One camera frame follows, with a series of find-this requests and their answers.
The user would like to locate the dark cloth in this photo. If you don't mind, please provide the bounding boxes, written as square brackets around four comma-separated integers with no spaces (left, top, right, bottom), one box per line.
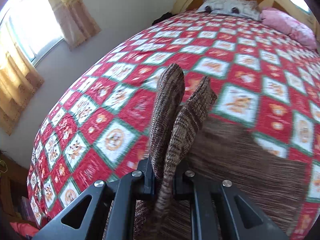
[152,11,173,26]

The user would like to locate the beige patterned curtain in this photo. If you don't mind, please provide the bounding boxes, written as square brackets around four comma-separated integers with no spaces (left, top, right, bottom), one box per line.
[41,0,102,51]

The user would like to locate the red cloth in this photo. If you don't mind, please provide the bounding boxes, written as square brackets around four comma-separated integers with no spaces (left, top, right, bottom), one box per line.
[9,220,41,238]

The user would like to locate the pink pillow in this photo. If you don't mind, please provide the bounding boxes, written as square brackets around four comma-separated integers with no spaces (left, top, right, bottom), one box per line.
[259,7,318,51]

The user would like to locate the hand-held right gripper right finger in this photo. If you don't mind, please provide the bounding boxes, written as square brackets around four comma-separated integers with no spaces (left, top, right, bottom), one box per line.
[173,160,290,240]

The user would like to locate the wooden furniture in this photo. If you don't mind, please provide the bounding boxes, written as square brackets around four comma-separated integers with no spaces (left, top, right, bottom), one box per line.
[0,150,31,222]

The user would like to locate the white patterned pillow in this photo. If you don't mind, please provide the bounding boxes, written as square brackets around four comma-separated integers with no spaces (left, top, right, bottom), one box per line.
[197,0,262,22]

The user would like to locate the yellow curtain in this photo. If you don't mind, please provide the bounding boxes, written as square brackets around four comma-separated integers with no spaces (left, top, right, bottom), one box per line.
[0,41,45,137]

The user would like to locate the red checkered bedspread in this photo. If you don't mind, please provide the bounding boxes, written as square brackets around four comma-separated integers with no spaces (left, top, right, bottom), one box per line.
[26,9,320,240]

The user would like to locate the brown knit sweater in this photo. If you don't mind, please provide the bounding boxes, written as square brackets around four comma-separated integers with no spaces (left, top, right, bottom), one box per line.
[103,63,314,240]

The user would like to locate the side window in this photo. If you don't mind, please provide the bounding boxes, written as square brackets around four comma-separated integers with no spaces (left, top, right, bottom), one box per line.
[0,0,64,67]

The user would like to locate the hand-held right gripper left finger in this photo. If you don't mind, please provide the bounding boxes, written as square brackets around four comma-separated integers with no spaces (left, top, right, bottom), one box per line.
[32,156,156,240]

